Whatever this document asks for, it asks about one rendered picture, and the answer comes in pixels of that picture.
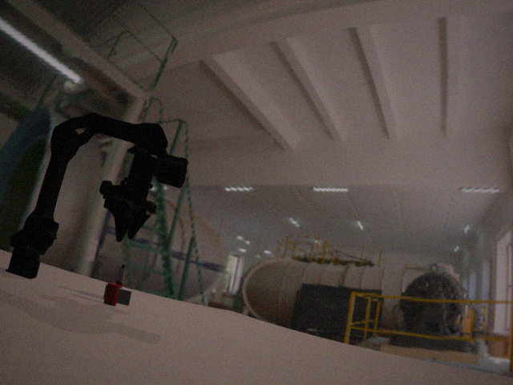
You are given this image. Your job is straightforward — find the red cylinder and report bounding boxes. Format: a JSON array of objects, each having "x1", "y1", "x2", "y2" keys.
[{"x1": 104, "y1": 282, "x2": 120, "y2": 306}]

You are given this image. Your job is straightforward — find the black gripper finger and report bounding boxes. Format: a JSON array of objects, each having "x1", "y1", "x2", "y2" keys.
[
  {"x1": 108, "y1": 209, "x2": 135, "y2": 242},
  {"x1": 128, "y1": 211, "x2": 151, "y2": 239}
]

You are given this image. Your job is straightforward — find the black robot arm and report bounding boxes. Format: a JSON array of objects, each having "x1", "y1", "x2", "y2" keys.
[{"x1": 5, "y1": 112, "x2": 188, "y2": 279}]

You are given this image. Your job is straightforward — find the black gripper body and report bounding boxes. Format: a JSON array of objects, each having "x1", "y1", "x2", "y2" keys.
[{"x1": 104, "y1": 173, "x2": 157, "y2": 216}]

